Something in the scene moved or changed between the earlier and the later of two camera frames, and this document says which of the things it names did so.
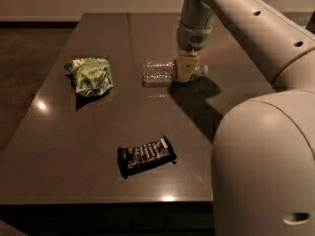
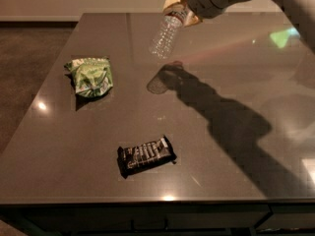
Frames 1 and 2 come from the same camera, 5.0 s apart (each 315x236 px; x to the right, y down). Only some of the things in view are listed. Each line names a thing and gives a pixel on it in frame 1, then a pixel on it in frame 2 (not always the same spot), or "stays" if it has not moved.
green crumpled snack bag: [92, 77] stays
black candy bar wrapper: [145, 155] stays
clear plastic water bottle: [162, 73] → [161, 40]
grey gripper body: [191, 39] → [201, 0]
